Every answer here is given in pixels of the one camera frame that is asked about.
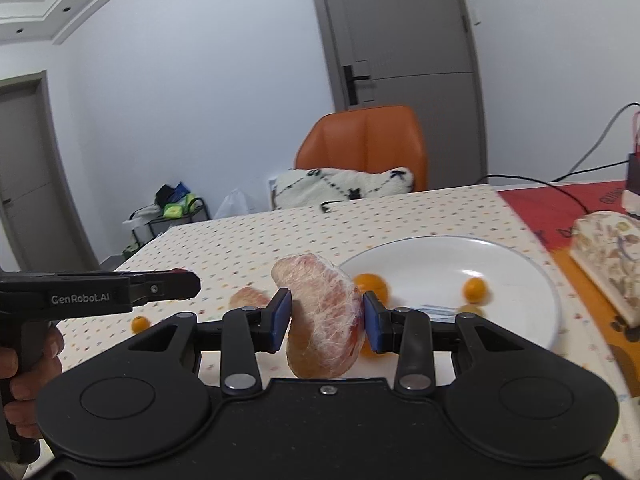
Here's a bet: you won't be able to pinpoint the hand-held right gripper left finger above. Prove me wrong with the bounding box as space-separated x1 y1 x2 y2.
127 287 293 394

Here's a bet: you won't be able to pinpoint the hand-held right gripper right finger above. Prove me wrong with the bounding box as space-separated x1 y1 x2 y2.
363 291 532 394

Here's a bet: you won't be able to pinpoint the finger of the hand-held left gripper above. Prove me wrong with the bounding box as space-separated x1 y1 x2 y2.
127 273 202 307
112 268 195 278

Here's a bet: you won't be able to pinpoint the large orange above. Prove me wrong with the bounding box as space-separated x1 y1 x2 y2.
352 272 390 307

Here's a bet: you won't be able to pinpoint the large peeled pomelo segment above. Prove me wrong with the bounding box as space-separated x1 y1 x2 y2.
271 253 365 380

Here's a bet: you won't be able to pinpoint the white plate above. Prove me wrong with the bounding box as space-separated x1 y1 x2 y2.
337 236 562 352

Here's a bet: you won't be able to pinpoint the yellow kumquat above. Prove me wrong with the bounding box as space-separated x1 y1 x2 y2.
462 277 490 305

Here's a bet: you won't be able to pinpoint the person's left hand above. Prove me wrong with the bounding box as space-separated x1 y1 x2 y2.
0 326 66 442

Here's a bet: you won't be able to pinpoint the small peeled pomelo segment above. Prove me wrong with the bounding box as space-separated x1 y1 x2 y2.
229 286 275 311

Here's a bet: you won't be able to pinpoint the black metal rack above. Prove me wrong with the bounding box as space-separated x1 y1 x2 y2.
123 197 211 255

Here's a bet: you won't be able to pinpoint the green packets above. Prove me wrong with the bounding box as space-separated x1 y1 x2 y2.
162 194 199 219

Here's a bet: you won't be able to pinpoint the floral tablecloth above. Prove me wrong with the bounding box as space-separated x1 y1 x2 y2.
47 184 640 480

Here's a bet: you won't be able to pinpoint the clear plastic bag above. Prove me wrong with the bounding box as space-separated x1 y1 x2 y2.
214 188 257 220

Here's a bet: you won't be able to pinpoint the plain grey door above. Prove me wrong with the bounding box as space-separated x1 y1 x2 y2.
0 70 101 272

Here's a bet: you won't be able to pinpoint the white cushion with black pattern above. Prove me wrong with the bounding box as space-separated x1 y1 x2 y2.
273 166 416 210

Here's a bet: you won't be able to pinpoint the orange chair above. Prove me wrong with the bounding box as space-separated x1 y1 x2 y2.
294 105 429 192

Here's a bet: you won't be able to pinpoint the red and orange table mat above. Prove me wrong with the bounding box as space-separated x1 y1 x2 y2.
494 179 640 397

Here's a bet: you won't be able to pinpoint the patterned tissue box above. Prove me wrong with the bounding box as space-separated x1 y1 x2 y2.
570 211 640 327

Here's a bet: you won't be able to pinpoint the grey door with lock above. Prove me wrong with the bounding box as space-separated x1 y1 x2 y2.
305 0 489 187

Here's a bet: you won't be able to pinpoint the black cable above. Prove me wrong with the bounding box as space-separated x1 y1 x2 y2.
484 160 631 214

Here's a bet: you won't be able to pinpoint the black door lock handle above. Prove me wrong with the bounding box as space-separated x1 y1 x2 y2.
342 62 372 110

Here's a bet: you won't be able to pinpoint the grey cable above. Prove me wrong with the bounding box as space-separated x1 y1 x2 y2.
549 102 640 184

